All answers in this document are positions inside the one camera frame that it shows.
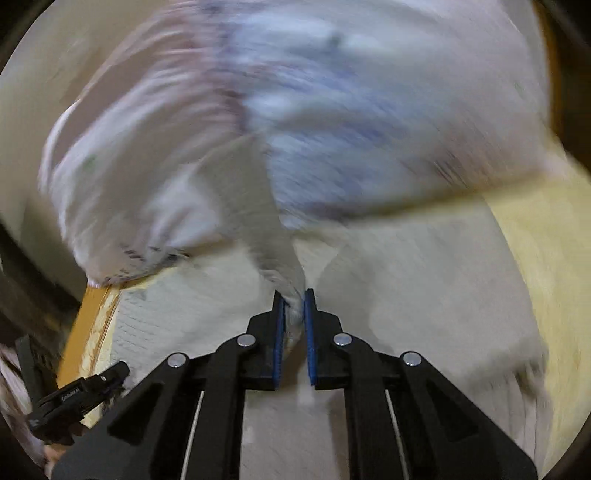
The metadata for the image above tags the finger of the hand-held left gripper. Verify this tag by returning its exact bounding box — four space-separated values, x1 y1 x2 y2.
82 361 130 394

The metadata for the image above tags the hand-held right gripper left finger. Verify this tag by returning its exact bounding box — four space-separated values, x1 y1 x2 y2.
51 290 286 480

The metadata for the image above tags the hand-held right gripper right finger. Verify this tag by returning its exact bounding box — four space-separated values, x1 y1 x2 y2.
304 288 539 480

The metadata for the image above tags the white and lilac small garment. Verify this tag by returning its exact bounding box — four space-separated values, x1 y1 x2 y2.
39 0 561 363

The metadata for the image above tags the person's left forearm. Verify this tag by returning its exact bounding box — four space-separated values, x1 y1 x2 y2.
0 344 47 464

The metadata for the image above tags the white quilted mat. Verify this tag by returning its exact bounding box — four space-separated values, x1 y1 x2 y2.
81 249 352 480

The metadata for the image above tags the white cloth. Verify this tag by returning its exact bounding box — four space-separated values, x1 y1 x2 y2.
318 200 555 480

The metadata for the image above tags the yellow blanket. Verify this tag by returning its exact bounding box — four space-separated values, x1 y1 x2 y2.
482 138 591 476

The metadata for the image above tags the wooden bed frame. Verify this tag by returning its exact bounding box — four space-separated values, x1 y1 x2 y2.
55 279 127 428

